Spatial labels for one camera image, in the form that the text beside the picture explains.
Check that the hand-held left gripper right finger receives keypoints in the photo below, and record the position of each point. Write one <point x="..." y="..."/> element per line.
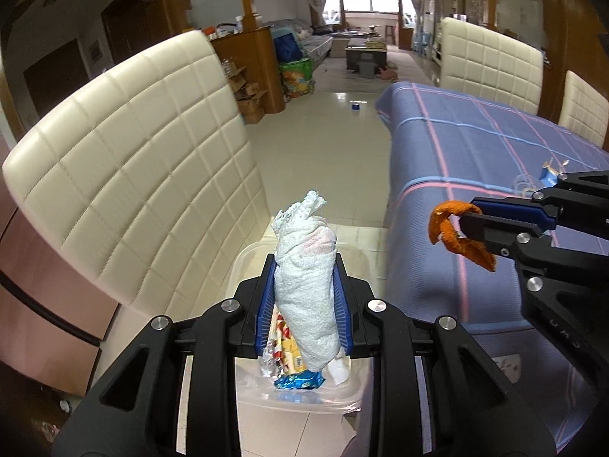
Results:
<point x="343" y="314"/>

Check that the orange peel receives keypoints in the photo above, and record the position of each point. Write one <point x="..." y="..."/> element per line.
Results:
<point x="435" y="221"/>

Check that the blue bag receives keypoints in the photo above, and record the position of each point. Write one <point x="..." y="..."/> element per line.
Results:
<point x="288" y="47"/>

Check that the grey sofa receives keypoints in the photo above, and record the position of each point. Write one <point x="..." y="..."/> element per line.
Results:
<point x="316" y="45"/>

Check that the large cream quilted chair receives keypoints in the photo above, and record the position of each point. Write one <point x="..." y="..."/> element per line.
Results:
<point x="133" y="152"/>

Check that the white paper towel wad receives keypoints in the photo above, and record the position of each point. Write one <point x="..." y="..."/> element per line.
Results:
<point x="304" y="285"/>

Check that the brown wooden cabinet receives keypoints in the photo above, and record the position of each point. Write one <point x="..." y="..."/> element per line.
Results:
<point x="38" y="314"/>

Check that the colourful woven bag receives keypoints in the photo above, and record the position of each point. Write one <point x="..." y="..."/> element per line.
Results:
<point x="296" y="81"/>

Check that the silver foil wrapper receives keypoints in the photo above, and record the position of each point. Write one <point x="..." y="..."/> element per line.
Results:
<point x="269" y="362"/>

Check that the wooden partition cabinet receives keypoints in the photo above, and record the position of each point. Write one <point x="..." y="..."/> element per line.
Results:
<point x="269" y="66"/>

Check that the blue plaid tablecloth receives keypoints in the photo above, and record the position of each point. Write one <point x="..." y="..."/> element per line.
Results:
<point x="452" y="152"/>

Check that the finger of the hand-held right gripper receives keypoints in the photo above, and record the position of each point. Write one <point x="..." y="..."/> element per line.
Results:
<point x="514" y="212"/>
<point x="585" y="195"/>

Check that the wooden stool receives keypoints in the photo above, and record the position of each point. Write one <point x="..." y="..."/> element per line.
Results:
<point x="389" y="33"/>

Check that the clear plastic bin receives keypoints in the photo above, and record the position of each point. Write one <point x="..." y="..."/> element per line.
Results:
<point x="304" y="402"/>

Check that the blue snack wrapper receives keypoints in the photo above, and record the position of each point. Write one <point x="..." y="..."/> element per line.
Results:
<point x="299" y="381"/>

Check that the clear plastic wrapper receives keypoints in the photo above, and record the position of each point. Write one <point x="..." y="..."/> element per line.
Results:
<point x="525" y="185"/>

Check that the blue foil wrapper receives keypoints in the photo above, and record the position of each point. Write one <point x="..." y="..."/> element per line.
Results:
<point x="549" y="174"/>

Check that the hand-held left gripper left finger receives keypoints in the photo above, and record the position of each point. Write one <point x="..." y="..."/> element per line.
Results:
<point x="265" y="309"/>

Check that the white air conditioner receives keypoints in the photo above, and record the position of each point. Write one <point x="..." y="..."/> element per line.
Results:
<point x="430" y="9"/>

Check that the yellow red snack wrapper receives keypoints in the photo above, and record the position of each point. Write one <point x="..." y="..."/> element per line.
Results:
<point x="290" y="347"/>

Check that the coffee table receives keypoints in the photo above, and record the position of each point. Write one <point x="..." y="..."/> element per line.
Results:
<point x="364" y="54"/>

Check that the dark wooden door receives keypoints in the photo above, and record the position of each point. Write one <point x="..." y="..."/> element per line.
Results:
<point x="57" y="81"/>

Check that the small grey box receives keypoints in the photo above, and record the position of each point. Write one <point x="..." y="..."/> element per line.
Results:
<point x="366" y="69"/>

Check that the open cardboard box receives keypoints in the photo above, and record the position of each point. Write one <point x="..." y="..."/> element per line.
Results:
<point x="237" y="78"/>
<point x="251" y="109"/>

